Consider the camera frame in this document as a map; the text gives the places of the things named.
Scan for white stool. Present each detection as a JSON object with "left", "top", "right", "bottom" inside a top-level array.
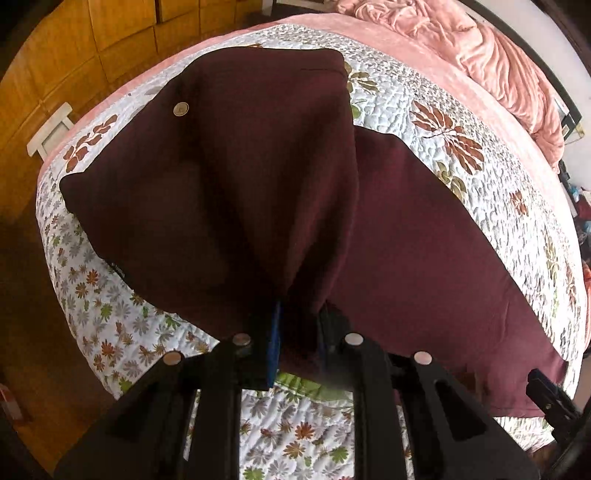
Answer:
[{"left": 27, "top": 102, "right": 75, "bottom": 158}]

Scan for dark headboard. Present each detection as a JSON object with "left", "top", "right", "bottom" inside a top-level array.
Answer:
[{"left": 462, "top": 0, "right": 583, "bottom": 134}]

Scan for crumpled pink blanket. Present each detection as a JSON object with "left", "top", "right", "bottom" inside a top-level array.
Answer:
[{"left": 335, "top": 0, "right": 566, "bottom": 171}]

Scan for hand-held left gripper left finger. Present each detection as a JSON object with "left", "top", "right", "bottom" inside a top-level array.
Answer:
[{"left": 53, "top": 300, "right": 283, "bottom": 480}]

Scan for red and white object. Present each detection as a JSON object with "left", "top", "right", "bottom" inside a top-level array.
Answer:
[{"left": 0, "top": 387, "right": 25, "bottom": 422}]

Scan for maroon pants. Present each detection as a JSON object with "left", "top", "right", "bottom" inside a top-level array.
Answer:
[{"left": 59, "top": 46, "right": 568, "bottom": 418}]

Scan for white floral quilt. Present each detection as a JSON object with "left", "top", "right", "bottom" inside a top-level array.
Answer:
[{"left": 34, "top": 23, "right": 591, "bottom": 480}]

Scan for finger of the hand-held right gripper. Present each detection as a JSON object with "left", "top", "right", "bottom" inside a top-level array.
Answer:
[{"left": 526, "top": 368, "right": 583, "bottom": 444}]

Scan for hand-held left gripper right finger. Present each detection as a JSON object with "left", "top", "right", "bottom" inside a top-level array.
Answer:
[{"left": 318, "top": 309, "right": 541, "bottom": 480}]

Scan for pink bed sheet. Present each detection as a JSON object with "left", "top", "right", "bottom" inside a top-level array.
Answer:
[{"left": 37, "top": 11, "right": 566, "bottom": 232}]

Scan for wooden wardrobe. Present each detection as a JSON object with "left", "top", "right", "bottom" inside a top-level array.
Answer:
[{"left": 0, "top": 0, "right": 273, "bottom": 217}]

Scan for pile of colourful clothes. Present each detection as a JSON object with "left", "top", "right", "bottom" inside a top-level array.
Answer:
[{"left": 558, "top": 159, "right": 591, "bottom": 236}]

